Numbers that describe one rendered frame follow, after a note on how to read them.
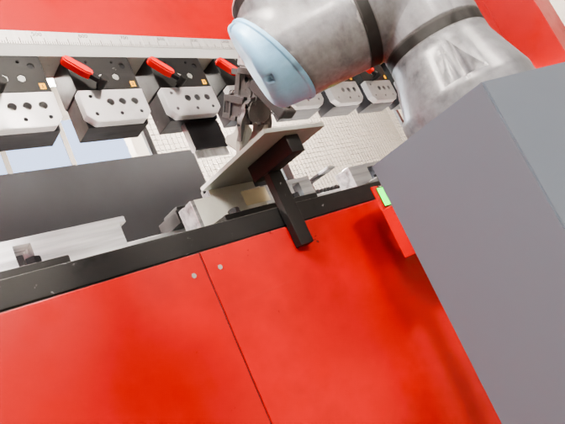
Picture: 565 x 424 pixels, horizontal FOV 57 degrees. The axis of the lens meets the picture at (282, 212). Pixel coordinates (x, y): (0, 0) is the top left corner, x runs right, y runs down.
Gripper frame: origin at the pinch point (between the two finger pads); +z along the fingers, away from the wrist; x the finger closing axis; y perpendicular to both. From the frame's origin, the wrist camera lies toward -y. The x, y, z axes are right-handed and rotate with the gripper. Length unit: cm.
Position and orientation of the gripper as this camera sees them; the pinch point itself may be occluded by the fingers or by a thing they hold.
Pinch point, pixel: (251, 159)
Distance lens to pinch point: 120.8
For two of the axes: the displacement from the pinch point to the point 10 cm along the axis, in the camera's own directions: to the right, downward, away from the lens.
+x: -6.2, 1.4, -7.7
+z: -1.1, 9.6, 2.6
